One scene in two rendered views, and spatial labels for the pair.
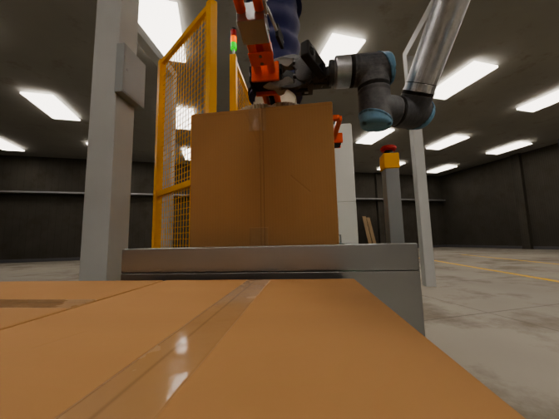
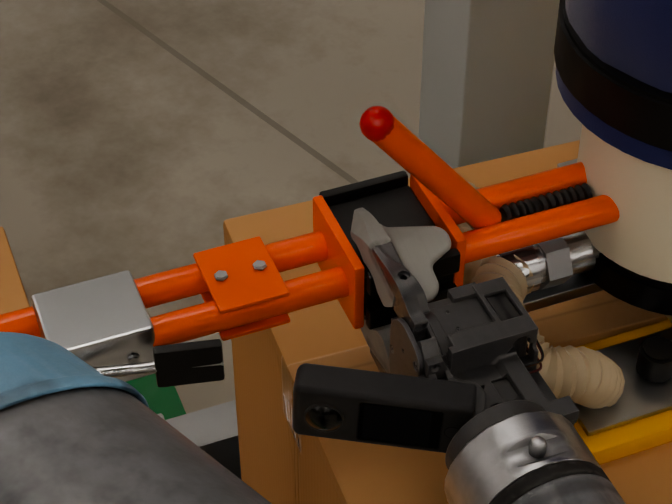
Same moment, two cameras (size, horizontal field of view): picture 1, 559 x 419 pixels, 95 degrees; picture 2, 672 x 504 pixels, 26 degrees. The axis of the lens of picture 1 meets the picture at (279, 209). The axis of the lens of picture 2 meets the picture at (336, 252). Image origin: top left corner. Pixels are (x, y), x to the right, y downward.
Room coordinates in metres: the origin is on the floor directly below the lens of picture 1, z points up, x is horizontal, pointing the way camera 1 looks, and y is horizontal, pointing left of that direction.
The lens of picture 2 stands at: (0.36, -0.64, 1.82)
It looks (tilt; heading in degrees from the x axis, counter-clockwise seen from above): 43 degrees down; 63
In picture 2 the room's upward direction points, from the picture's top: straight up
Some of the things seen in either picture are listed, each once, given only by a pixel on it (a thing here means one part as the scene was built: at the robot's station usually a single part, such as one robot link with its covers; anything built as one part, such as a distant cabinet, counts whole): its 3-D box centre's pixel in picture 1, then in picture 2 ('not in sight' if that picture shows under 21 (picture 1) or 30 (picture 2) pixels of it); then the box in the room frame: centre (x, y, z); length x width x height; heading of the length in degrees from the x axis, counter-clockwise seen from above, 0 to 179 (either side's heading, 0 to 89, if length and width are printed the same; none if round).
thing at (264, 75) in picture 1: (267, 79); (387, 248); (0.74, 0.03, 1.12); 0.10 x 0.08 x 0.06; 85
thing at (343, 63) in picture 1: (340, 71); (522, 478); (0.72, -0.19, 1.12); 0.09 x 0.05 x 0.10; 175
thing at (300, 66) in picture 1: (313, 76); (475, 384); (0.73, -0.11, 1.12); 0.12 x 0.09 x 0.08; 85
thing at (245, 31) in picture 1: (253, 24); (95, 333); (0.53, 0.05, 1.11); 0.07 x 0.07 x 0.04; 85
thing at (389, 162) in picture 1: (397, 265); not in sight; (1.15, -0.51, 0.50); 0.07 x 0.07 x 1.00; 85
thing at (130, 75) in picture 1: (131, 77); not in sight; (1.45, 0.88, 1.62); 0.20 x 0.05 x 0.30; 175
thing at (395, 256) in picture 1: (263, 258); not in sight; (0.62, 0.04, 0.58); 0.70 x 0.03 x 0.06; 85
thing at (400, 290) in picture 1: (263, 304); not in sight; (0.62, 0.04, 0.47); 0.70 x 0.03 x 0.15; 85
